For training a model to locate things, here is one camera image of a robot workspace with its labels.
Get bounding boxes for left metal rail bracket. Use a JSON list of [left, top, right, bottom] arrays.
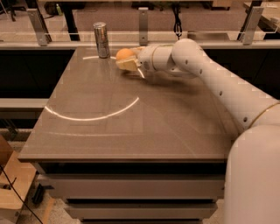
[[27, 9, 52, 46]]

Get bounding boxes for right metal rail bracket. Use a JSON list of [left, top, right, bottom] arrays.
[[241, 6, 263, 46]]

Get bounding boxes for black hanging cable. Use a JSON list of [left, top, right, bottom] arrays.
[[171, 3, 183, 41]]

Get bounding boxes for metal rail bracket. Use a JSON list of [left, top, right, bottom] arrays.
[[241, 6, 263, 46], [27, 9, 52, 46], [138, 7, 148, 46]]

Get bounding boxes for silver redbull can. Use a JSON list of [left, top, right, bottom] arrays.
[[93, 22, 110, 59]]

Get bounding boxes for middle metal rail bracket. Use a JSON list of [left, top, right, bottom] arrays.
[[138, 7, 148, 46]]

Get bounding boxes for orange fruit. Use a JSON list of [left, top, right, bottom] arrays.
[[115, 48, 135, 60]]

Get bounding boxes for black floor cable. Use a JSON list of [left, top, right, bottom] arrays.
[[0, 165, 44, 224]]

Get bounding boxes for grey drawer cabinet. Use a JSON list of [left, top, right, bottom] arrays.
[[19, 47, 232, 224]]

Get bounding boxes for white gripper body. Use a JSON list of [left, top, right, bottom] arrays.
[[137, 45, 155, 71]]

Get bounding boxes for green bottle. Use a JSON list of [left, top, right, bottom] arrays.
[[56, 3, 63, 16]]

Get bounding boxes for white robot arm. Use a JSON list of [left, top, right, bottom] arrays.
[[116, 38, 280, 224]]

